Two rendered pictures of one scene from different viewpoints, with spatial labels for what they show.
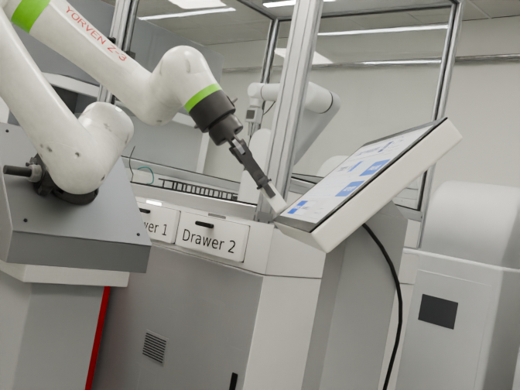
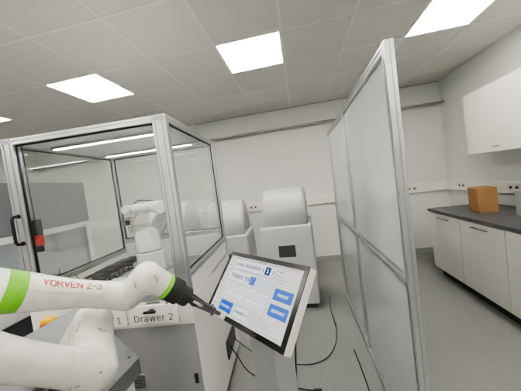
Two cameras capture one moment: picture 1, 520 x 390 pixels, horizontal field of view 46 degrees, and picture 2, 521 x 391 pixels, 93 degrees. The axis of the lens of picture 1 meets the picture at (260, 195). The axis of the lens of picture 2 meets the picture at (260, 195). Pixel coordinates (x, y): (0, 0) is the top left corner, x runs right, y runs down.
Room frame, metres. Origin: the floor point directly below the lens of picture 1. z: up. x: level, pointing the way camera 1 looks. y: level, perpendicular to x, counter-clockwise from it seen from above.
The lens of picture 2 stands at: (0.39, 0.38, 1.54)
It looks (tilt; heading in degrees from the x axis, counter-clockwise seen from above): 3 degrees down; 324
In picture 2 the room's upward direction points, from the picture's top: 8 degrees counter-clockwise
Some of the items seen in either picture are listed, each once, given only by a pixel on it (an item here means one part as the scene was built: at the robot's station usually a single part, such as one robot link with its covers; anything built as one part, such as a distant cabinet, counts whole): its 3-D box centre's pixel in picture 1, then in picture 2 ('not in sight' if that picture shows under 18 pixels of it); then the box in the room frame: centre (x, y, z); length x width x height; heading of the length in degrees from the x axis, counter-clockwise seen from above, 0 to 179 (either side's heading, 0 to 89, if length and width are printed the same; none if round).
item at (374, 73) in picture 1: (384, 76); (201, 193); (2.14, -0.35, 1.52); 0.87 x 0.01 x 0.86; 139
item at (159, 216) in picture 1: (148, 220); (102, 318); (2.13, 0.36, 0.87); 0.29 x 0.02 x 0.11; 49
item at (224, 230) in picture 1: (210, 235); (153, 314); (1.92, 0.13, 0.87); 0.29 x 0.02 x 0.11; 49
